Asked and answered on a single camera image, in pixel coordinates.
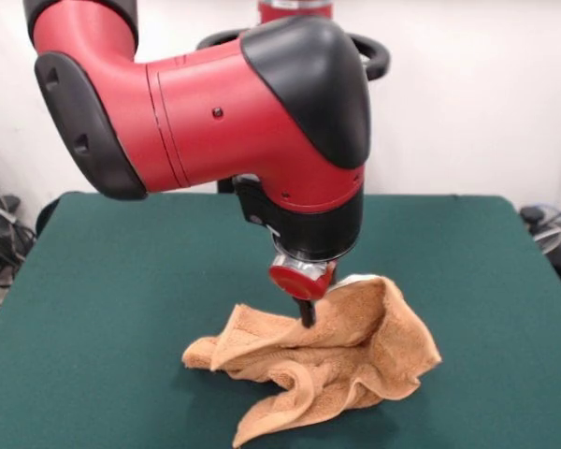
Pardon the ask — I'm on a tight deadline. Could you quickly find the tan terry towel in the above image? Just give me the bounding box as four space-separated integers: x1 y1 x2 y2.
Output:
180 273 443 448

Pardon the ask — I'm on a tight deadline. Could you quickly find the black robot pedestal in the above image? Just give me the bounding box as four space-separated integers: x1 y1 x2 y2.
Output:
195 28 392 194

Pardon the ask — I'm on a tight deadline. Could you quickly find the black cable bundle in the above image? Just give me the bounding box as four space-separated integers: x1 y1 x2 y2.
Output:
0 149 37 289

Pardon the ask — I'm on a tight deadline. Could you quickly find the dark green table cloth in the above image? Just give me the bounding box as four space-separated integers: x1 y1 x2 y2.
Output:
0 190 561 449

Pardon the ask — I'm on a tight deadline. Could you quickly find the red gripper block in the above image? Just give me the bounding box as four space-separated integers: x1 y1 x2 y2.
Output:
268 264 338 329

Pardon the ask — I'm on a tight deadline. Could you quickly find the grey round fan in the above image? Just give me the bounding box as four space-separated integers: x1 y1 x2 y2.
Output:
518 199 561 256

